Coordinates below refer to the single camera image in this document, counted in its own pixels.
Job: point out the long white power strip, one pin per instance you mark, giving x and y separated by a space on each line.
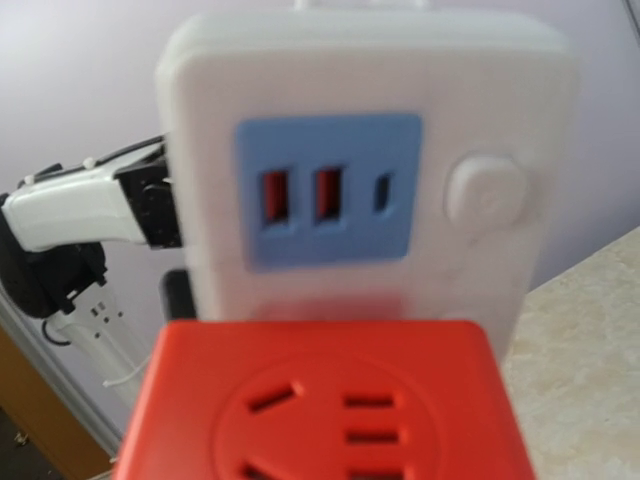
365 162

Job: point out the red cube socket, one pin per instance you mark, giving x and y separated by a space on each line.
323 400

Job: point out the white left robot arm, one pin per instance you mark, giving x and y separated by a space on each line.
53 264

